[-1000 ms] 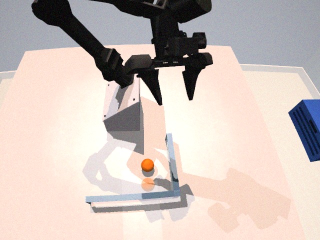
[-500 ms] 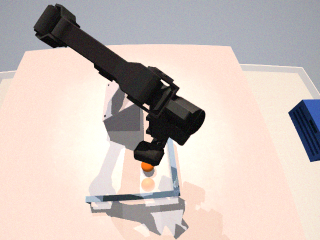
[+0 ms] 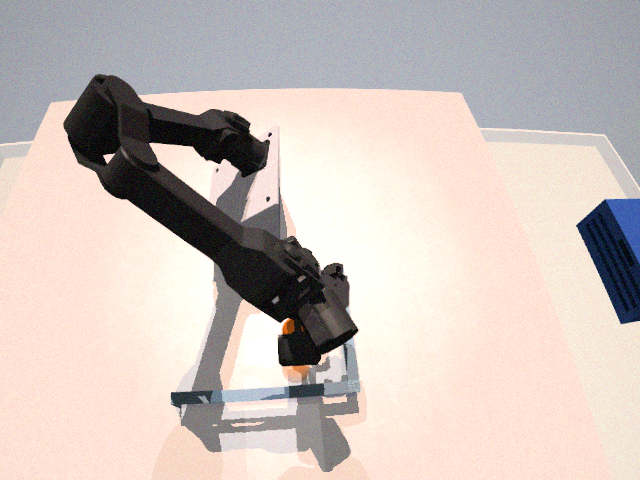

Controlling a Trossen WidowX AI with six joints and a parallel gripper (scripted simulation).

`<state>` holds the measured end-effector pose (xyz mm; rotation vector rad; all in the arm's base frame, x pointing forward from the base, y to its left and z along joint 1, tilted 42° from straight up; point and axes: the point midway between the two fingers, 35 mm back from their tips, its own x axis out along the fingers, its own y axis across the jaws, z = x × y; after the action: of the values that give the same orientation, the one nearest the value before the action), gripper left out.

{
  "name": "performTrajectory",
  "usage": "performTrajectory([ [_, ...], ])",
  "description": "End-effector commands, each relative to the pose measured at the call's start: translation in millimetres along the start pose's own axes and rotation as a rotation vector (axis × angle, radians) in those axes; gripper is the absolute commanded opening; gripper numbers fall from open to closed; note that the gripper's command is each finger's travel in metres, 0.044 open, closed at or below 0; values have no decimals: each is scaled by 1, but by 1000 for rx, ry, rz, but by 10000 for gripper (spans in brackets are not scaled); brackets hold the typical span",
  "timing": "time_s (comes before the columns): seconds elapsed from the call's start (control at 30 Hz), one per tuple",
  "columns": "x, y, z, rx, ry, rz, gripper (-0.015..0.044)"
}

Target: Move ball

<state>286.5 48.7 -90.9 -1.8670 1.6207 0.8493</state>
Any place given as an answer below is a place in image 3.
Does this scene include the low clear walls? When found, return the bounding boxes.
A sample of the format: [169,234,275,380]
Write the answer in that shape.
[173,345,359,408]

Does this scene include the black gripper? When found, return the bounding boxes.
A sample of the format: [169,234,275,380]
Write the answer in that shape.
[278,316,321,367]

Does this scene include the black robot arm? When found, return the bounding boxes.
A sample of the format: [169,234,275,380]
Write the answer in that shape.
[63,74,359,355]

